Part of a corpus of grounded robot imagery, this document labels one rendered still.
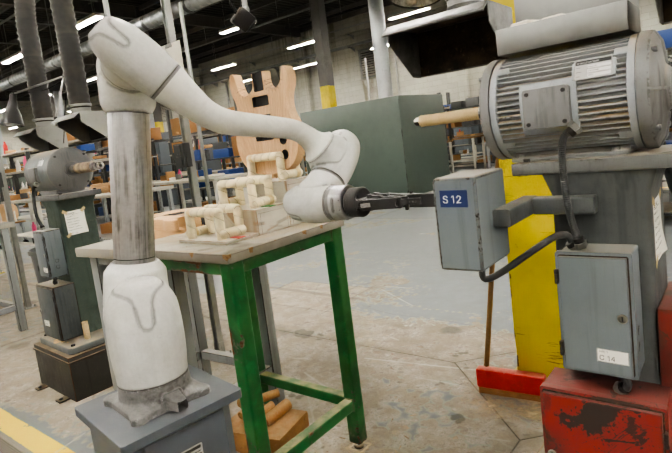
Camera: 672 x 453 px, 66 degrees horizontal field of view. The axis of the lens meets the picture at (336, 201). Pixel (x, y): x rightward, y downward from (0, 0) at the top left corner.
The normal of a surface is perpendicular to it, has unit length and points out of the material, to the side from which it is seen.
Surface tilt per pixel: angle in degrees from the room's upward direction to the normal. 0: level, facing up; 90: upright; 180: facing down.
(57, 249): 90
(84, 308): 90
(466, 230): 90
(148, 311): 70
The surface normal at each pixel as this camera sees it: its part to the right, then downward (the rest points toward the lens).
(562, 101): -0.61, 0.17
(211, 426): 0.69, 0.00
